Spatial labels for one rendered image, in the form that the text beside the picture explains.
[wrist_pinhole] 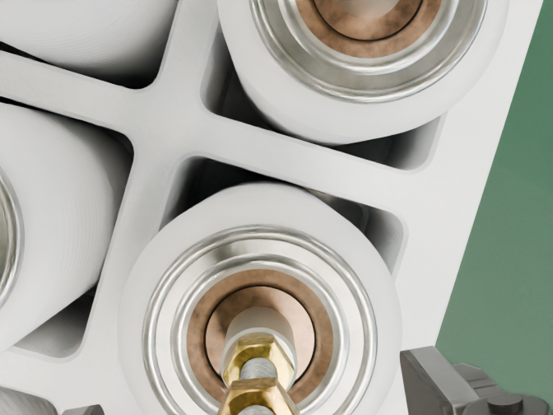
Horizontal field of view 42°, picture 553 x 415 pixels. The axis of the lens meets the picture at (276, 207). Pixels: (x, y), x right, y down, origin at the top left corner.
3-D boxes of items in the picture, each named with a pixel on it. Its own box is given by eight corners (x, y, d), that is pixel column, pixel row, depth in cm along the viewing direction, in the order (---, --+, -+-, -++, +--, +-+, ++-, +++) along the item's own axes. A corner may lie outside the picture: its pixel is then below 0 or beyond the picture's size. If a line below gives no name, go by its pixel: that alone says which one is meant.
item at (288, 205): (360, 194, 41) (434, 221, 23) (329, 357, 42) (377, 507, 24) (195, 164, 41) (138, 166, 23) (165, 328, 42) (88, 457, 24)
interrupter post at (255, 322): (302, 309, 24) (308, 333, 20) (289, 380, 24) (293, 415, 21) (230, 296, 24) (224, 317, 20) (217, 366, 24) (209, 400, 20)
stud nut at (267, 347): (246, 323, 20) (245, 329, 19) (300, 348, 20) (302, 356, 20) (216, 384, 20) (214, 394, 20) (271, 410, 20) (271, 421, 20)
